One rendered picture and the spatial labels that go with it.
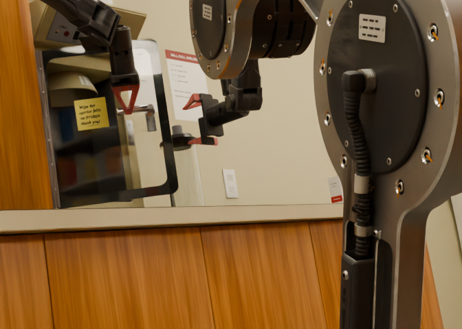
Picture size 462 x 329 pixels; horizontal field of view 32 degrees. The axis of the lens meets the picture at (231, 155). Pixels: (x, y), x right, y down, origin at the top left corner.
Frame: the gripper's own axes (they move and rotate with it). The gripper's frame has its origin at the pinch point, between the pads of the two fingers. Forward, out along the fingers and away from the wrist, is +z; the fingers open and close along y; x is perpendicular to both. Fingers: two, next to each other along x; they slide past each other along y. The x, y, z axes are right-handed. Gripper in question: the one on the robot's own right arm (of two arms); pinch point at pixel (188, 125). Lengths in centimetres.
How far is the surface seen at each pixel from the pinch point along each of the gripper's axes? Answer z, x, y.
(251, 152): 55, -97, 10
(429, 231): 56, -239, -28
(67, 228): -18, 59, -30
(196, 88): 55, -69, 34
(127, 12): 0.6, 16.3, 30.1
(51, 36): 7.9, 36.7, 22.7
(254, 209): -17.7, 0.3, -26.8
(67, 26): 5.5, 33.2, 25.1
